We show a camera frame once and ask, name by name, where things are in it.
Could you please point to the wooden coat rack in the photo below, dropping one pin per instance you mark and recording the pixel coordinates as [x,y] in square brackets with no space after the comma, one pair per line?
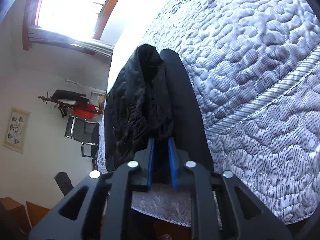
[62,105]

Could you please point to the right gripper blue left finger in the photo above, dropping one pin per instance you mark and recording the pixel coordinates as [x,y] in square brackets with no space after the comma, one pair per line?
[151,145]

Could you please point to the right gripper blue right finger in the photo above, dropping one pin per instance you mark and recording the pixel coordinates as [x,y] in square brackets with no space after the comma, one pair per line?
[172,163]

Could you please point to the black hanging garment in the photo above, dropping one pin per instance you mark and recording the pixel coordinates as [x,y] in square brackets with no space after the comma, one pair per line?
[69,95]

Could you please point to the black chrome chair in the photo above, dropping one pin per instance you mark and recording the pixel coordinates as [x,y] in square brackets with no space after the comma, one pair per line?
[84,132]

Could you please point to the red hanging bag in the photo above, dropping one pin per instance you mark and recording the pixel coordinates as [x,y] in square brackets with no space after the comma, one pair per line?
[85,110]

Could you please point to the black padded pants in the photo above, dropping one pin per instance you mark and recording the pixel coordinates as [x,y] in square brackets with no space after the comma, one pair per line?
[152,97]

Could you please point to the wooden window frame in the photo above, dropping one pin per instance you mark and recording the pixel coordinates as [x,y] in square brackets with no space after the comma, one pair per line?
[45,20]

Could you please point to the grey quilted mattress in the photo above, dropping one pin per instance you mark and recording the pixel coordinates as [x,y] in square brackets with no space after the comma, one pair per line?
[254,69]

